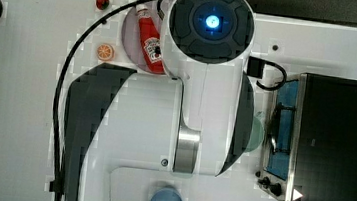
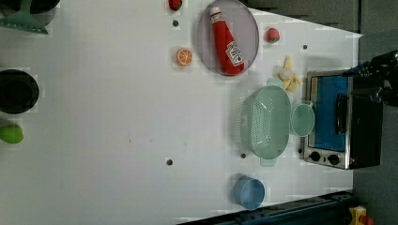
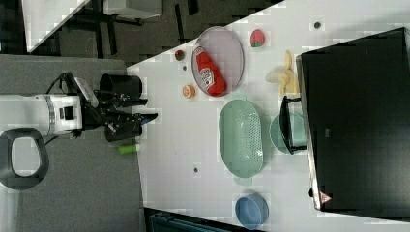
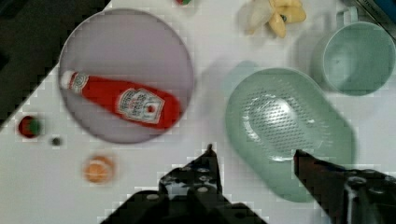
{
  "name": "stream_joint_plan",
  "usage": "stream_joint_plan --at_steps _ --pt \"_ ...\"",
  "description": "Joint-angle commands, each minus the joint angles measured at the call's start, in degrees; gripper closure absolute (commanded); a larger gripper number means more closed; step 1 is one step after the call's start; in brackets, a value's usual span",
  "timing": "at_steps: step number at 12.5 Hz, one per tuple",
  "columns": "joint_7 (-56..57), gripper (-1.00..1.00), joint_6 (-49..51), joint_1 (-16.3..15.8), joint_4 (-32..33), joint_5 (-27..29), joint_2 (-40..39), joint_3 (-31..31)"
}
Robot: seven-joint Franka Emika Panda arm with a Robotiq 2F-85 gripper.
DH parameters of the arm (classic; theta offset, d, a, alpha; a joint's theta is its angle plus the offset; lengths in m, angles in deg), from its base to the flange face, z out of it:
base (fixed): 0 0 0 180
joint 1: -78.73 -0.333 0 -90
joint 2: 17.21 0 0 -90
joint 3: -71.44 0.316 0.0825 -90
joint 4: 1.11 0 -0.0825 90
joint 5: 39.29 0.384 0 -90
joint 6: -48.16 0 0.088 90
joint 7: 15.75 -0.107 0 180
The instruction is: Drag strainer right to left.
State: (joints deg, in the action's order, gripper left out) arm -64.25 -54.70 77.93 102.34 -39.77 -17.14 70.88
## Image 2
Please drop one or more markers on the green pear toy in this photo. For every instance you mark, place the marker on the green pear toy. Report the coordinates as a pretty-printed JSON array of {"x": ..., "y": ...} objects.
[{"x": 11, "y": 134}]

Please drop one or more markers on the orange slice toy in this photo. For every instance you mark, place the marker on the orange slice toy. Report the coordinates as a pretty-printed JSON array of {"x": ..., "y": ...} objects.
[{"x": 184, "y": 57}]

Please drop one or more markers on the mint green plastic strainer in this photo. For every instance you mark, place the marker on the mint green plastic strainer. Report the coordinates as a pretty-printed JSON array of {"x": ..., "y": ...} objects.
[{"x": 265, "y": 122}]

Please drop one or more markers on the pink strawberry toy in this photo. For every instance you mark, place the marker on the pink strawberry toy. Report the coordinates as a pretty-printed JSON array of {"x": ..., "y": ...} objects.
[{"x": 272, "y": 36}]

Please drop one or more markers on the round grey plate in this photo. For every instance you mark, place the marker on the round grey plate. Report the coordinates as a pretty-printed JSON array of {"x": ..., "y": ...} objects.
[{"x": 243, "y": 27}]

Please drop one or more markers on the green dustpan scraper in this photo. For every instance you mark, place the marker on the green dustpan scraper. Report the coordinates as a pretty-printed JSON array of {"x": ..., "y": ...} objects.
[{"x": 23, "y": 20}]

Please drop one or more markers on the red ketchup bottle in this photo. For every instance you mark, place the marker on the red ketchup bottle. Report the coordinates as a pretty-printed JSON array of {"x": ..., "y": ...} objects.
[{"x": 228, "y": 52}]

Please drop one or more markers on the mint green cup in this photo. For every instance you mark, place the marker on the mint green cup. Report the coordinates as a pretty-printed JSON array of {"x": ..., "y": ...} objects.
[{"x": 302, "y": 119}]

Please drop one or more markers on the peeled banana toy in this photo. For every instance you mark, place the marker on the peeled banana toy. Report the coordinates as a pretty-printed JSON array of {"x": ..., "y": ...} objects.
[{"x": 289, "y": 78}]

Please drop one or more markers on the blue plastic cup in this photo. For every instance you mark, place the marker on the blue plastic cup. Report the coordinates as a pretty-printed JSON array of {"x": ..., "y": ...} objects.
[{"x": 249, "y": 192}]

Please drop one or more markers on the silver black toaster oven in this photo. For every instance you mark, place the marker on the silver black toaster oven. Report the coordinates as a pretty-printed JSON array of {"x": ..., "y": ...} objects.
[{"x": 348, "y": 125}]

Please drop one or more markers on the dark red strawberry toy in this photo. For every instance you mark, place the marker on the dark red strawberry toy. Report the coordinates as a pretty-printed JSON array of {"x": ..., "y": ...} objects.
[{"x": 175, "y": 5}]

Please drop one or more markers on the black round pot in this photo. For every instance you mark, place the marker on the black round pot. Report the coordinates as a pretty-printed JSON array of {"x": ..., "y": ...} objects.
[{"x": 19, "y": 91}]

